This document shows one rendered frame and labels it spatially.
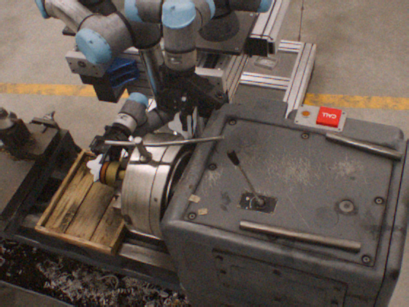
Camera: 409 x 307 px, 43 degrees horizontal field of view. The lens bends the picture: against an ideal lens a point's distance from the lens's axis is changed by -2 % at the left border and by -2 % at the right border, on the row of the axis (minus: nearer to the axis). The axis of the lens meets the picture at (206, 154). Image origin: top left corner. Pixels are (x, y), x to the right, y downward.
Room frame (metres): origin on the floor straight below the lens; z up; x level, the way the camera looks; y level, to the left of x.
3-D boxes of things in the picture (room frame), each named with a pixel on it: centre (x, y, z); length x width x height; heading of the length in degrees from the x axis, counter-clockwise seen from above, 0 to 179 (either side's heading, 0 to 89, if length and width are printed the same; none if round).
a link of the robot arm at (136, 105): (1.28, 0.21, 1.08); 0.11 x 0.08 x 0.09; 150
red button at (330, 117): (0.91, -0.35, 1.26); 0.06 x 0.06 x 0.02; 60
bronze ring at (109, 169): (1.01, 0.28, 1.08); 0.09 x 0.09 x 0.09; 61
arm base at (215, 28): (1.51, -0.14, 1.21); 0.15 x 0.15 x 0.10
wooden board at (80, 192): (1.08, 0.40, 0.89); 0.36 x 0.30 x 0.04; 150
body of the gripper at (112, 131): (1.15, 0.30, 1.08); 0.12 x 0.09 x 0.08; 150
